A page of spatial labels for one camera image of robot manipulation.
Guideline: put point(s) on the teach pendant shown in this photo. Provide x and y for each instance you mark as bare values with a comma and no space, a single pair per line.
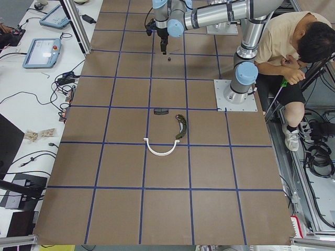
56,18
42,53

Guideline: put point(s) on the aluminium frame post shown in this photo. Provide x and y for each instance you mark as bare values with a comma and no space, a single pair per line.
74,19

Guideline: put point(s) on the lower teach pendant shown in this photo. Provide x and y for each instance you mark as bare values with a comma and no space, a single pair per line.
42,53

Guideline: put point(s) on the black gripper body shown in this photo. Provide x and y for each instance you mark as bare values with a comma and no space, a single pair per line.
162,33

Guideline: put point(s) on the man in beige shirt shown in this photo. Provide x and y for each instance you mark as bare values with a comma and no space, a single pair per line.
289,43

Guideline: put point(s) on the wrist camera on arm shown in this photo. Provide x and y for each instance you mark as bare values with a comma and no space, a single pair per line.
150,27

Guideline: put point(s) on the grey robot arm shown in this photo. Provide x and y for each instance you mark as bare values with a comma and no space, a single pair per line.
173,18
245,71

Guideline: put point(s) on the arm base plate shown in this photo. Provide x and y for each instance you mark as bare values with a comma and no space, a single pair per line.
227,100
224,28

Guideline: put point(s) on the upper teach pendant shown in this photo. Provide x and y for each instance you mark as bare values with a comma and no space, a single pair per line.
56,18

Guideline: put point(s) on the black brake pad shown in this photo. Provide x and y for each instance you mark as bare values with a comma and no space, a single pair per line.
161,111

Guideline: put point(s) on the black power adapter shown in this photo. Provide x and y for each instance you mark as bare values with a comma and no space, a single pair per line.
88,19

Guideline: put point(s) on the white curved plastic part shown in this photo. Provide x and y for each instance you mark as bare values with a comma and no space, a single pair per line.
161,150

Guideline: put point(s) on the olive brake shoe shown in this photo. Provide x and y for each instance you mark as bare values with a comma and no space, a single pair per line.
183,126

